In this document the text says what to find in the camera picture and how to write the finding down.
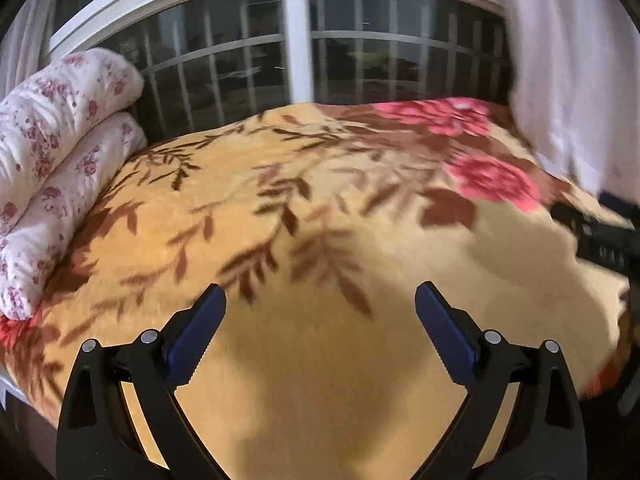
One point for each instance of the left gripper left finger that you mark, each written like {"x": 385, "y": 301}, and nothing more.
{"x": 96, "y": 436}

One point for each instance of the yellow floral fleece blanket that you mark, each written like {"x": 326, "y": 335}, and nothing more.
{"x": 320, "y": 222}

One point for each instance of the folded pink floral quilt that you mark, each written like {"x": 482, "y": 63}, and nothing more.
{"x": 65, "y": 132}

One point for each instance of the white sheer curtain left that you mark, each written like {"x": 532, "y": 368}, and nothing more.
{"x": 23, "y": 46}

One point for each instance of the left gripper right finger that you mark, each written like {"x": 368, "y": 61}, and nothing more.
{"x": 520, "y": 418}

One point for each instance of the white window frame with bars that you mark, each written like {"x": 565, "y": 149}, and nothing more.
{"x": 208, "y": 63}

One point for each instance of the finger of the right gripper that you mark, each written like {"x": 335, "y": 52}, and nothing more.
{"x": 624, "y": 208}
{"x": 579, "y": 223}

